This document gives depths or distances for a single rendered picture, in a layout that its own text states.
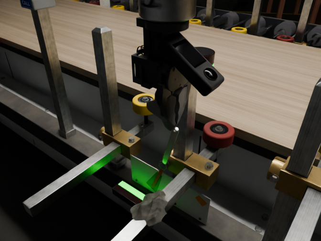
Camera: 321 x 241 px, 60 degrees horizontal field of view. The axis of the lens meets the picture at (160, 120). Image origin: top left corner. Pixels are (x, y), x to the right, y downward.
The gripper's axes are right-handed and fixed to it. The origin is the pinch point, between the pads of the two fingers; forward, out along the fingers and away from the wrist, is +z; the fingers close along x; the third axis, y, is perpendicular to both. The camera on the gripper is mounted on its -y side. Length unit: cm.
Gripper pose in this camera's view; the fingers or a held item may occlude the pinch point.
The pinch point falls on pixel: (174, 125)
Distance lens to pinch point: 54.6
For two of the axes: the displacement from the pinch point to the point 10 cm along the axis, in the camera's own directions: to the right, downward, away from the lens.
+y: -7.9, -3.4, 5.1
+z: 0.0, 8.3, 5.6
